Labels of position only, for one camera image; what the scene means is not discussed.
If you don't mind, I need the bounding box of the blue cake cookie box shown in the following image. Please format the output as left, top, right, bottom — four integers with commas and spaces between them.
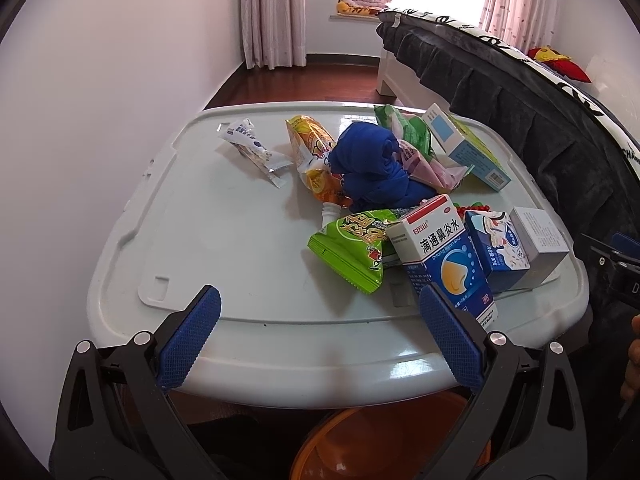
464, 210, 530, 294

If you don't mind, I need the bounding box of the small white grey box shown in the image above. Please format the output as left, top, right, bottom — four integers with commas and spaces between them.
510, 207, 568, 289

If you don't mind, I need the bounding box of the yellow plush on windowsill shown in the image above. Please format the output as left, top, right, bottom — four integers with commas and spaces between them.
336, 1, 380, 16

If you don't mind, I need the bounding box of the bed with black skirt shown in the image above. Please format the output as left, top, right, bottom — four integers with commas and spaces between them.
376, 12, 639, 243

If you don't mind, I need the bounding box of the clear white blue wrapper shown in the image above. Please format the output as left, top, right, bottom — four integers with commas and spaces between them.
219, 118, 293, 188

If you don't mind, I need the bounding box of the green chip bag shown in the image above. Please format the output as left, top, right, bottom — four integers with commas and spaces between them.
307, 209, 409, 295

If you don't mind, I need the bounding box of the orange yellow snack bag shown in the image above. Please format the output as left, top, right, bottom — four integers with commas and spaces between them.
285, 115, 352, 208

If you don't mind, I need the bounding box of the left pink curtain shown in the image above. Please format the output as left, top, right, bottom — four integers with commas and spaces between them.
240, 0, 307, 70

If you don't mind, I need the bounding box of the pink curtain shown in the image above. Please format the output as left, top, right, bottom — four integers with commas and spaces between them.
240, 0, 307, 70
480, 0, 562, 53

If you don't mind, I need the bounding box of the red green plastic toy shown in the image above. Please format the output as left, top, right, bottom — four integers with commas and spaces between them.
454, 202, 490, 218

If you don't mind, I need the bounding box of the orange trash bucket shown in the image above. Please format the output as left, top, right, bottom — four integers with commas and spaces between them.
290, 390, 468, 479

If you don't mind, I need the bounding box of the blue white nasal spray box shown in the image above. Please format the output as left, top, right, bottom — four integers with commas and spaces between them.
385, 194, 498, 327

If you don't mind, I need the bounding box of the right hand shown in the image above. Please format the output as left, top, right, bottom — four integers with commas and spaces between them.
620, 315, 640, 403

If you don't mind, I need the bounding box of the white bottle cap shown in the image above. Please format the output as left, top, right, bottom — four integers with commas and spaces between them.
321, 202, 349, 230

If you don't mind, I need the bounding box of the light blue medicine box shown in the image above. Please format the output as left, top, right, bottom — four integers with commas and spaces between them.
422, 103, 511, 192

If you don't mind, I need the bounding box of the green pink snack bag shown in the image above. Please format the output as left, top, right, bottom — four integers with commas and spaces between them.
374, 104, 474, 193

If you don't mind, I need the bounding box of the right pink curtain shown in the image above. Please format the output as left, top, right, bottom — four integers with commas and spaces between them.
480, 0, 562, 53

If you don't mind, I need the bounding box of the blue knitted cloth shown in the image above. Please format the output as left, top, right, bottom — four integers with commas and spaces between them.
328, 122, 437, 212

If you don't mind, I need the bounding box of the white plastic storage box lid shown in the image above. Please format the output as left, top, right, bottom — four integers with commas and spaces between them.
86, 101, 591, 410

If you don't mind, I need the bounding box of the red yellow plush toy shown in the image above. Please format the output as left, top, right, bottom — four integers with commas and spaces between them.
527, 47, 591, 84

